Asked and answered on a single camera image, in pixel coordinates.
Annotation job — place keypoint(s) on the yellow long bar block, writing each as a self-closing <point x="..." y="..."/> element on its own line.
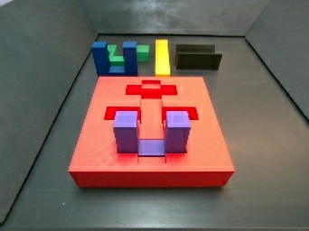
<point x="162" y="60"/>

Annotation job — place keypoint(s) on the green zigzag block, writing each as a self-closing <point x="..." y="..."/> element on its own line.
<point x="117" y="60"/>

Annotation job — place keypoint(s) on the purple U-shaped block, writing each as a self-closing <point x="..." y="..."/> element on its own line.
<point x="177" y="129"/>

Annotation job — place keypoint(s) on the red puzzle board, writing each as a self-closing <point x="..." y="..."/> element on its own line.
<point x="99" y="167"/>

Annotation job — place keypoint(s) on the blue U-shaped block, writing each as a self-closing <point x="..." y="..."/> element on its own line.
<point x="105" y="69"/>

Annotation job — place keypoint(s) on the black bracket holder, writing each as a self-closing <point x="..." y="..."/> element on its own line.
<point x="197" y="56"/>

